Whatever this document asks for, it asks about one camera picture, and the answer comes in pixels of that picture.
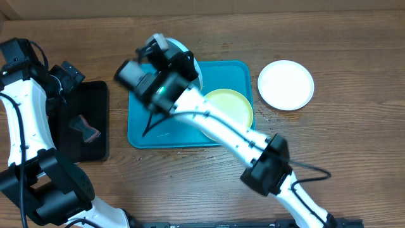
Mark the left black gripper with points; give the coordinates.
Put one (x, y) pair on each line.
(69, 81)

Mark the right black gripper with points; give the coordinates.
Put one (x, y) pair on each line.
(186, 64)

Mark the light blue plate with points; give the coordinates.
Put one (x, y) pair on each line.
(199, 81)

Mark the yellow-green plate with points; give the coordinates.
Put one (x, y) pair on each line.
(233, 104)

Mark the white plate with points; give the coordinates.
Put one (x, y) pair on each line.
(286, 85)

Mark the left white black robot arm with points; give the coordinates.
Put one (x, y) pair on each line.
(43, 183)

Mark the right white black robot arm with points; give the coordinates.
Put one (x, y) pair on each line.
(162, 80)

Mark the black tray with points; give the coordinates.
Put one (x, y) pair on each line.
(90, 99)

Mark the teal plastic tray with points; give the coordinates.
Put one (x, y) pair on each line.
(230, 74)

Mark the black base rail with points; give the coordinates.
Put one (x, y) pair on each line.
(282, 223)

